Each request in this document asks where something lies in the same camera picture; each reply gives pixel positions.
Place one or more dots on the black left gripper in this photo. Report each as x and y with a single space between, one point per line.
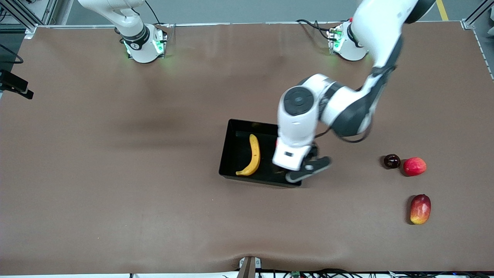
313 152

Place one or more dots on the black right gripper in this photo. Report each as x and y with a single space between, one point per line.
13 80

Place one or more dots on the yellow banana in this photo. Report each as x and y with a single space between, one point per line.
254 154

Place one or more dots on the black plastic box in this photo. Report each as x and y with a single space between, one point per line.
239 146

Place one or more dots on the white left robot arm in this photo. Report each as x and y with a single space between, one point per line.
347 104

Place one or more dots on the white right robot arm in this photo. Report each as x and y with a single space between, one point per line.
141 42

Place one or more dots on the dark purple plum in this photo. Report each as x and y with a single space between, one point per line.
392 161

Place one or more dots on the red yellow mango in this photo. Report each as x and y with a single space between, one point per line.
420 209

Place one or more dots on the small green circuit board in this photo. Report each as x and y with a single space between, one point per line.
295 274

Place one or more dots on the aluminium frame profile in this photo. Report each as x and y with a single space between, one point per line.
476 15
23 17

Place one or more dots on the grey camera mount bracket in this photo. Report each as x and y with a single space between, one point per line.
249 266

